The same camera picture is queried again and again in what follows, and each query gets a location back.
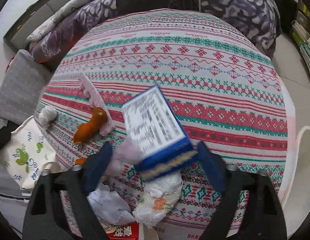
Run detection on white paper ball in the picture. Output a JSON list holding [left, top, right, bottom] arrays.
[[87, 183, 135, 225]]

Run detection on floral paper cup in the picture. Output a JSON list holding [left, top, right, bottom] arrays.
[[0, 116, 62, 190]]

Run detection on red white torn carton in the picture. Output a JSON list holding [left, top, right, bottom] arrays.
[[101, 222, 145, 240]]

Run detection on small white tissue ball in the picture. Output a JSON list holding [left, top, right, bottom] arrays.
[[38, 106, 57, 129]]

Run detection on white floral tissue wad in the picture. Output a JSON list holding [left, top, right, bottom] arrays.
[[133, 171, 183, 228]]

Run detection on blue cardboard box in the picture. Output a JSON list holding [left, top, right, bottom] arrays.
[[121, 85, 197, 181]]

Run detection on white plastic trash bin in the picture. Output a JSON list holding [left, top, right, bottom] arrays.
[[279, 125, 310, 209]]

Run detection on grey checked cushion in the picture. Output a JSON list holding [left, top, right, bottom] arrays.
[[0, 49, 52, 125]]

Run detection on patterned round tablecloth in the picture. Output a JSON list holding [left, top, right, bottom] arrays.
[[34, 8, 297, 240]]

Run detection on grey bed headboard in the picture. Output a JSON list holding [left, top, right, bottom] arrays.
[[3, 0, 70, 52]]

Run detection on bed with purple blanket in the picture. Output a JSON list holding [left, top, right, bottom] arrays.
[[29, 0, 282, 63]]

